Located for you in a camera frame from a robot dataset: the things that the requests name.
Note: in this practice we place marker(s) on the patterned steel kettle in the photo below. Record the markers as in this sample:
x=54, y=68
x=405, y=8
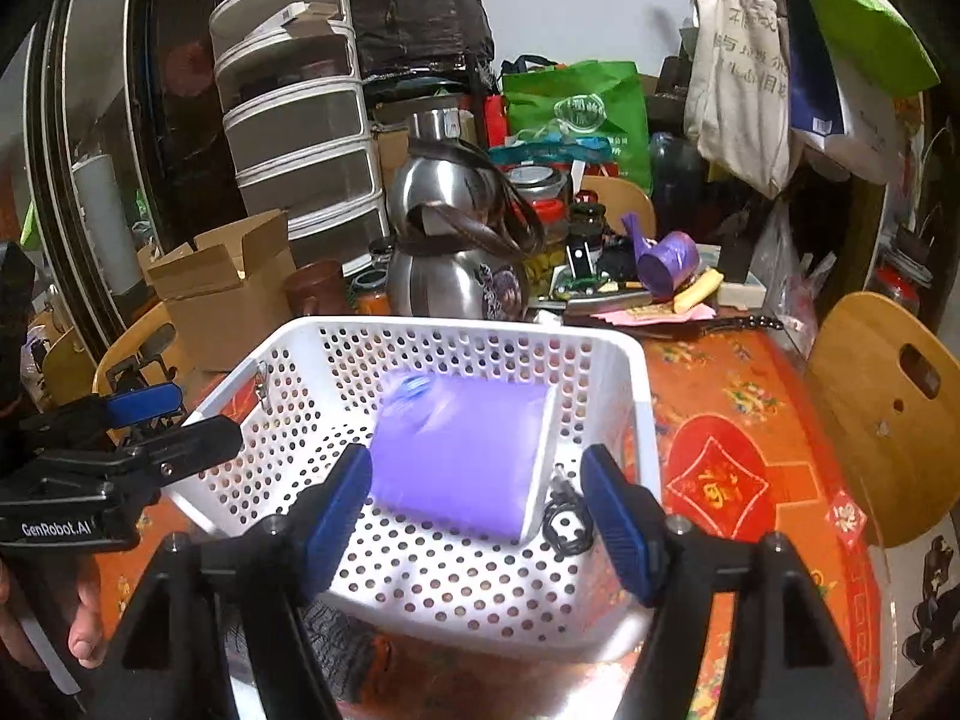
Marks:
x=457, y=281

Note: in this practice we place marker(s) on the white paper bag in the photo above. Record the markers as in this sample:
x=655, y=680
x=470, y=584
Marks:
x=870, y=127

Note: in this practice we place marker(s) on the green shopping bag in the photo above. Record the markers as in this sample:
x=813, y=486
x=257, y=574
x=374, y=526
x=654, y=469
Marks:
x=585, y=112

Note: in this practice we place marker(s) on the jar with orange contents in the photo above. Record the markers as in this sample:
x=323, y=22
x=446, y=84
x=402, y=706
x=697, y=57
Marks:
x=371, y=298

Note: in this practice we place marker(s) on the orange printed tablecloth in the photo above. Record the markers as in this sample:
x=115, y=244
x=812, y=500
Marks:
x=750, y=427

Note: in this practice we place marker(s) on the wooden chair with black clamp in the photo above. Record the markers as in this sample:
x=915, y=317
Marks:
x=127, y=352

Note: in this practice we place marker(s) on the beige canvas tote bag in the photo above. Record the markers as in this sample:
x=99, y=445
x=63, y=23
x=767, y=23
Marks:
x=739, y=90

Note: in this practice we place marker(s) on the yellow block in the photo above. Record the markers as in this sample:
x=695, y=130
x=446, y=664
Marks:
x=697, y=291

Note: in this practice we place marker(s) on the grey knit glove orange cuff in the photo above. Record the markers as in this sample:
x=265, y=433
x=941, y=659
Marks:
x=341, y=645

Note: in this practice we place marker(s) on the clear plastic bag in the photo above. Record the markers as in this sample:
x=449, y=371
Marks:
x=784, y=277

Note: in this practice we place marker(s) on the blue and white bag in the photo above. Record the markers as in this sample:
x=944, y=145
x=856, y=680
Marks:
x=814, y=82

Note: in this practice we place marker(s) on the dark bottle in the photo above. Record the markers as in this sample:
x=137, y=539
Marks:
x=675, y=180

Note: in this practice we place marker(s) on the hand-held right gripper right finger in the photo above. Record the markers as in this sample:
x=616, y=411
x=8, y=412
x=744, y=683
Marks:
x=615, y=525

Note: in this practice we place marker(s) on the purple plastic scoop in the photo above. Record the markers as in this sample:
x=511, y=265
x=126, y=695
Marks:
x=664, y=259

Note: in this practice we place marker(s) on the brown mug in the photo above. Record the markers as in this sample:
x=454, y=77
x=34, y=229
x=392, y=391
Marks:
x=315, y=289

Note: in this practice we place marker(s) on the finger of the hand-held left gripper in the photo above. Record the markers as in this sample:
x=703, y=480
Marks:
x=195, y=446
x=146, y=399

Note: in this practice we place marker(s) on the dark wardrobe with mirrors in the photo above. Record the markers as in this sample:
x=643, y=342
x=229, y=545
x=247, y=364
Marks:
x=97, y=127

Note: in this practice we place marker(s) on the white perforated plastic basket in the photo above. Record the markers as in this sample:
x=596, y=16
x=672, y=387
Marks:
x=450, y=585

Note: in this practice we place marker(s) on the wooden chair backrest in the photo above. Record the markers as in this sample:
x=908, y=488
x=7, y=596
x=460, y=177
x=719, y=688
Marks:
x=619, y=199

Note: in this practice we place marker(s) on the person's left hand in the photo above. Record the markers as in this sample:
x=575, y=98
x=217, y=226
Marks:
x=86, y=634

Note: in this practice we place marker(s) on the black plastic wrapped bundle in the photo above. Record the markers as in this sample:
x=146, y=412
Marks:
x=420, y=15

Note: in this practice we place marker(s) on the bright green hanging bag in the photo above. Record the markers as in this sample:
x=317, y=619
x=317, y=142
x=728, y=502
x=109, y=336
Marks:
x=862, y=22

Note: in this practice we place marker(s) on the white plastic drawer tower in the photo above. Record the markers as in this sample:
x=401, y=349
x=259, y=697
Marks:
x=300, y=135

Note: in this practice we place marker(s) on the glass jar red lid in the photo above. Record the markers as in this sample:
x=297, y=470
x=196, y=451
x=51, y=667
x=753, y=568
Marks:
x=540, y=202

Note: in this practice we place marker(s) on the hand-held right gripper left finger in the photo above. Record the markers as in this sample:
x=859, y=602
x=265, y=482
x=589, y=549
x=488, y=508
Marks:
x=341, y=517

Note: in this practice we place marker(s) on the cardboard box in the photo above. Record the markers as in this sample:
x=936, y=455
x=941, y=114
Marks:
x=217, y=300

